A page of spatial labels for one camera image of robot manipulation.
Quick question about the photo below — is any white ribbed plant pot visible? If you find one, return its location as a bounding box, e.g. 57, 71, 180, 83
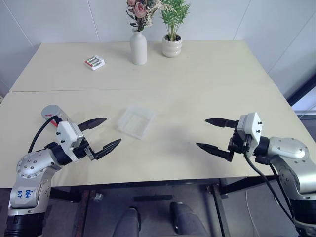
161, 34, 183, 58

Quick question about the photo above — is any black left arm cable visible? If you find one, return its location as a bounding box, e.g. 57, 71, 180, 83
27, 118, 59, 154

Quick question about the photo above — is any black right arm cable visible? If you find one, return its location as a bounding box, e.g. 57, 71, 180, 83
244, 145, 296, 223
268, 161, 297, 219

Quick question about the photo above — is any white ceramic vase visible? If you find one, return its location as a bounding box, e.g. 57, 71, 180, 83
129, 27, 148, 66

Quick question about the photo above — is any dried pink flower bouquet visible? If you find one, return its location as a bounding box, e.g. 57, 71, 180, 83
125, 0, 164, 33

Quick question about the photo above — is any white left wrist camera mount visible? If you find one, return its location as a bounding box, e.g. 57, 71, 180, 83
55, 120, 85, 163

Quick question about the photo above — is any dark window frame post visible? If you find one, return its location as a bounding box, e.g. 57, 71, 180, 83
286, 73, 316, 107

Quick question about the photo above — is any thin white floor cable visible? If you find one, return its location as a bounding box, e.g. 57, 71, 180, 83
244, 189, 259, 234

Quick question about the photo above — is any dark grey rounded shape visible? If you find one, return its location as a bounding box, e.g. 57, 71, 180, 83
169, 201, 208, 237
115, 207, 142, 237

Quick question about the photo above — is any green artificial fern plant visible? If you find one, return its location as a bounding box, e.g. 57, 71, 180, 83
158, 0, 192, 41

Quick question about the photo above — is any clear plastic tray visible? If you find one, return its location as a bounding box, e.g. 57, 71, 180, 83
116, 104, 157, 141

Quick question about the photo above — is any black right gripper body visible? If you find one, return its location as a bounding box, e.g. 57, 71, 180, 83
227, 129, 253, 158

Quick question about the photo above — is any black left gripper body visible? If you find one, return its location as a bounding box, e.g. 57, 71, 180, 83
73, 139, 97, 161

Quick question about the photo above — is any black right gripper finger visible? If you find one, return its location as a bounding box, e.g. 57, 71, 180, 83
196, 142, 234, 163
204, 118, 240, 129

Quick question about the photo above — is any white pack of green batteries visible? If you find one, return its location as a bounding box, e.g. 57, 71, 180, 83
83, 55, 107, 72

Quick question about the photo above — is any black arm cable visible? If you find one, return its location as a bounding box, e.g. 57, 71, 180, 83
244, 145, 296, 223
268, 161, 297, 219
27, 118, 59, 154

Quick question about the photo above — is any silver red cylindrical object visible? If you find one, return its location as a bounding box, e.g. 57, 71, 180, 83
44, 110, 75, 129

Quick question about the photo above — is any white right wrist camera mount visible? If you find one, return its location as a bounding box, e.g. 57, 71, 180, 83
237, 112, 264, 153

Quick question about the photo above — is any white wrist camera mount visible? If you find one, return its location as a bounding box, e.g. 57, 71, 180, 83
237, 112, 264, 153
55, 120, 85, 163

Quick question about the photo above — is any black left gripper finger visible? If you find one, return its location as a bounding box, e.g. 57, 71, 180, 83
94, 138, 122, 160
77, 117, 108, 132

